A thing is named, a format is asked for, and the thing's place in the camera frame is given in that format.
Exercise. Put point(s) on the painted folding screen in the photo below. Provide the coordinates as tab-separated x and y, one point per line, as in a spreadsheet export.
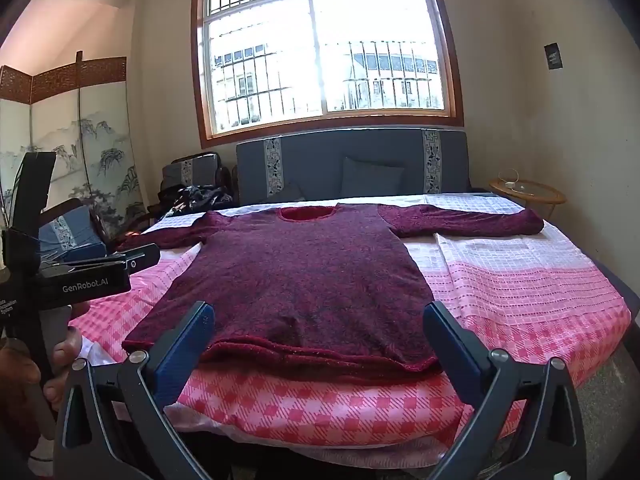
95	150

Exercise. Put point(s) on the dark patterned clothes pile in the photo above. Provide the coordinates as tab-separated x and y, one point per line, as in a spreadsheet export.
200	200

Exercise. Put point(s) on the pink checked bed blanket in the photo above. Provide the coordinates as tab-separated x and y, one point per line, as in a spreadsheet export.
500	285

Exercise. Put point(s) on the person's left hand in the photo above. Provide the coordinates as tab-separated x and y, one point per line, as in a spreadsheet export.
64	347

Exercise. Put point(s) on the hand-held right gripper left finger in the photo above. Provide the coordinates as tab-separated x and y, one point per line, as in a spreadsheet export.
186	344

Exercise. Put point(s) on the grey sofa with patterned stripes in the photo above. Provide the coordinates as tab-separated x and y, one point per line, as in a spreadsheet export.
310	165

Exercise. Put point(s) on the maroon patterned sweater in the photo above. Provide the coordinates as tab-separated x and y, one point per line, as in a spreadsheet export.
310	280

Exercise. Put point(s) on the wooden armchair with grey cushion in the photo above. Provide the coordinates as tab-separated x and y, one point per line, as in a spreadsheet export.
195	170

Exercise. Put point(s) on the round wooden side table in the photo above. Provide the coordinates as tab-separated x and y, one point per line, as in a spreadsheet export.
527	195

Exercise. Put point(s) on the black wall switch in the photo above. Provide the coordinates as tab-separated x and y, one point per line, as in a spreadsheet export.
553	56

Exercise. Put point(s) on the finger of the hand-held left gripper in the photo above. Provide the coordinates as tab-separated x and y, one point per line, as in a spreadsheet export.
142	257

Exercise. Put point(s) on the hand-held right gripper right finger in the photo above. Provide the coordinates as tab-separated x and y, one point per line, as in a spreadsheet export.
451	346

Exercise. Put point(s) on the wooden framed barred window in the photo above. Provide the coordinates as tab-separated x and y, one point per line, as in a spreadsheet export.
325	45

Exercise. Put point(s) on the wooden chair with blue cushion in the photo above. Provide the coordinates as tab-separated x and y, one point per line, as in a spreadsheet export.
75	232

